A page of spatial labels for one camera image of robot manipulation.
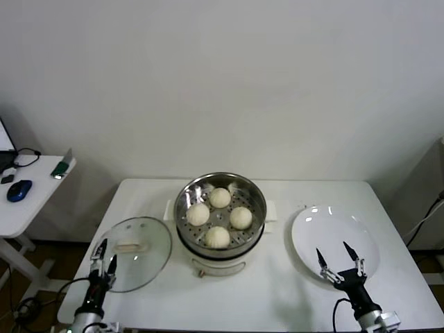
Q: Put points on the laptop screen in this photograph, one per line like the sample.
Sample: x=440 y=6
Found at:
x=3 y=138

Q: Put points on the white side desk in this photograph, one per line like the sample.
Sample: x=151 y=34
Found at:
x=31 y=208

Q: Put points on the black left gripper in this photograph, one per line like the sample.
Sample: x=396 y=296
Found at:
x=98 y=288

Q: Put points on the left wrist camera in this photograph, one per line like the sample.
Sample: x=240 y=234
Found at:
x=109 y=327

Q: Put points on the white steamed baozi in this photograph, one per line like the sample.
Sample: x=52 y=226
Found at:
x=241 y=218
x=220 y=197
x=217 y=237
x=197 y=214

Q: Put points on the blue computer mouse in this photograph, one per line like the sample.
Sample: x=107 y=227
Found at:
x=19 y=190

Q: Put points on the perforated steel steamer basket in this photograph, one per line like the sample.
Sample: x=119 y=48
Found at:
x=256 y=208

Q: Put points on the white round plate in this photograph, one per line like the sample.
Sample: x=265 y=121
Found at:
x=329 y=236

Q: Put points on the white electric cooker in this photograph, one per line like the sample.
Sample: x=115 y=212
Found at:
x=222 y=267

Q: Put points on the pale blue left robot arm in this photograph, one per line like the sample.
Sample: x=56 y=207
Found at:
x=86 y=319

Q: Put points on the green and white utility knife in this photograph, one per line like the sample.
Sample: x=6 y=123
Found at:
x=59 y=169

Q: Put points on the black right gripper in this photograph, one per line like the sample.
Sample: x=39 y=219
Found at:
x=354 y=284

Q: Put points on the round glass pot lid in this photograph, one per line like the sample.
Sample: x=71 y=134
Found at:
x=135 y=247

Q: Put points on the small black flat object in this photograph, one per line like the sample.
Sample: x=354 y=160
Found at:
x=7 y=179

